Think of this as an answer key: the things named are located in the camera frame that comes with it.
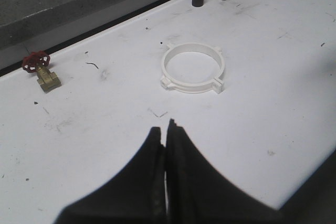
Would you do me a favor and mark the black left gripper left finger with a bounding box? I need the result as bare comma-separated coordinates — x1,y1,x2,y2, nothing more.
55,127,166,223

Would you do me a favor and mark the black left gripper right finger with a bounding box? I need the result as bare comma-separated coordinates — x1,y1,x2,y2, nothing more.
166,120,282,223

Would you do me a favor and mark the white half clamp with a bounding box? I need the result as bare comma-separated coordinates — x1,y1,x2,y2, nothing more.
160,43,224,94
181,42,225,83

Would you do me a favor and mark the brass valve red handwheel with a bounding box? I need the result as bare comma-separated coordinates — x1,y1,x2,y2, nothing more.
22,51,61,92

